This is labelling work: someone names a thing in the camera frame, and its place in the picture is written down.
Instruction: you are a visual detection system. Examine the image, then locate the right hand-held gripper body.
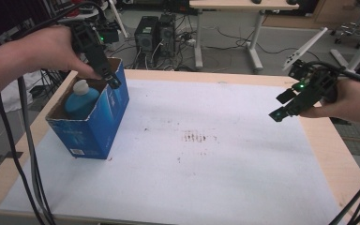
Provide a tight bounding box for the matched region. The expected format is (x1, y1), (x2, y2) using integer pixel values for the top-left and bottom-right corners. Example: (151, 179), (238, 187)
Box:
(281, 26), (340, 117)

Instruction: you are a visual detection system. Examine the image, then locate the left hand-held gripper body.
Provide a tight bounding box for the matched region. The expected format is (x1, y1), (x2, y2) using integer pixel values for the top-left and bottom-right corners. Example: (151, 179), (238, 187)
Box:
(69, 0), (128, 80)

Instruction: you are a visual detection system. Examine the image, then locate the blue bottle with white cap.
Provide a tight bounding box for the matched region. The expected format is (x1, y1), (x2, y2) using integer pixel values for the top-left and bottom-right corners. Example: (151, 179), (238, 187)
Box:
(63, 79), (101, 121)

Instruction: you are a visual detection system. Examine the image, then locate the blue cardboard box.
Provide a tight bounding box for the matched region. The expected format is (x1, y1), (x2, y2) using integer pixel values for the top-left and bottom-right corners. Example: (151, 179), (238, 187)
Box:
(44, 57), (131, 160)

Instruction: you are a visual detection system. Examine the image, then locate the person's left hand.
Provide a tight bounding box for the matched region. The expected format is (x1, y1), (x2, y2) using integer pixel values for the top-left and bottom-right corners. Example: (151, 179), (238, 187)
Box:
(27, 24), (103, 82)

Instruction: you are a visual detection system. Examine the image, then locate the person's right hand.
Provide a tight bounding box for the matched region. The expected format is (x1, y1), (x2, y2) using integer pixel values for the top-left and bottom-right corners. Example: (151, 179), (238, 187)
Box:
(299, 78), (360, 128)

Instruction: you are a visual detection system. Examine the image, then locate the black computer tower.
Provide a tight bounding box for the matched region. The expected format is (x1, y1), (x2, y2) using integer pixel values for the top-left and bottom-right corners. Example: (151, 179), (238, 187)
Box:
(157, 13), (177, 59)
(133, 15), (160, 54)

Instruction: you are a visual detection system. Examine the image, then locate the wheeled chair base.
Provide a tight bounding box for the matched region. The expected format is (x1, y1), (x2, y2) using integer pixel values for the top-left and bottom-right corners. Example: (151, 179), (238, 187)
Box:
(329, 0), (360, 45)

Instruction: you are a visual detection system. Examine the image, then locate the white cloth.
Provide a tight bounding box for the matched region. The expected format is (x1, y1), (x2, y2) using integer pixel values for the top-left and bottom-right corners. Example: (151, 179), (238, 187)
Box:
(0, 34), (45, 125)

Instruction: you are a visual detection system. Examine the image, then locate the wooden desk with white legs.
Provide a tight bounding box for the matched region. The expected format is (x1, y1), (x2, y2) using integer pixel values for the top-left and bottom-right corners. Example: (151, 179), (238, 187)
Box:
(188, 0), (300, 73)

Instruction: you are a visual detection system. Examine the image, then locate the white foam mat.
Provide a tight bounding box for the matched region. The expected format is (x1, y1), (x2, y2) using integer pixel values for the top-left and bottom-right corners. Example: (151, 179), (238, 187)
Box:
(0, 78), (347, 225)

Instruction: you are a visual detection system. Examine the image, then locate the black tape strip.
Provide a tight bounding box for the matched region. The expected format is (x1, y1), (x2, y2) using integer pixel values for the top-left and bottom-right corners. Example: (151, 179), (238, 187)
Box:
(0, 151), (24, 163)

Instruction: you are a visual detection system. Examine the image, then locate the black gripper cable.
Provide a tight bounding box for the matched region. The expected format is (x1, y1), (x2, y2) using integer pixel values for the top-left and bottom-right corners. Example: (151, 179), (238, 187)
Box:
(0, 0), (107, 225)

